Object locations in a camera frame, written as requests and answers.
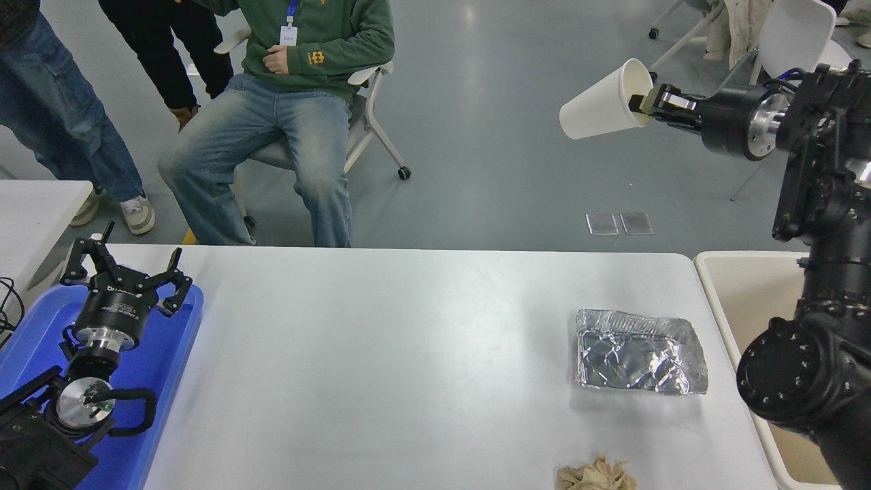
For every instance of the clear floor plate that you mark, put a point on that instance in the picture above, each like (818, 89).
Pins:
(602, 224)
(636, 223)

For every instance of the blue plastic tray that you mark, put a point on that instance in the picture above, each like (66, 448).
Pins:
(170, 354)

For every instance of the white side table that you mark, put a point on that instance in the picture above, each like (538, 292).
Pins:
(34, 218)

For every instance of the crumpled tan paper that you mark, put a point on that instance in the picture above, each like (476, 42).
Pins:
(595, 476)

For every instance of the standing person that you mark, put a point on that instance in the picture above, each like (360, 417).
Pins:
(163, 47)
(54, 102)

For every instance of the large pale bin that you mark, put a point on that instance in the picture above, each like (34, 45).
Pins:
(755, 292)

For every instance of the foil tray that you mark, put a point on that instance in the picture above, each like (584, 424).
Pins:
(633, 361)

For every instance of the seated person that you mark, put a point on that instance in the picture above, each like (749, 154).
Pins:
(272, 136)

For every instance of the id badge card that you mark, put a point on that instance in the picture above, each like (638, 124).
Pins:
(288, 35)

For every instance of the seated person's left hand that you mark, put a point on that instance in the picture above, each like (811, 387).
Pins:
(277, 63)

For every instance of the white paper cup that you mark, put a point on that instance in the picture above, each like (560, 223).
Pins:
(599, 105)

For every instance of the white rolling chair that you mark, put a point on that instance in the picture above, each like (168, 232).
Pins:
(680, 41)

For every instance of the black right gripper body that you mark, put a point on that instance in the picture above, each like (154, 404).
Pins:
(728, 122)

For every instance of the grey office chair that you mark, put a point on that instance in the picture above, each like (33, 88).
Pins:
(360, 129)

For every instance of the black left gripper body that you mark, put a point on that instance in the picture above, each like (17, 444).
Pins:
(116, 309)

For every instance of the white shell chair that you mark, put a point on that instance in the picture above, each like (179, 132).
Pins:
(796, 34)

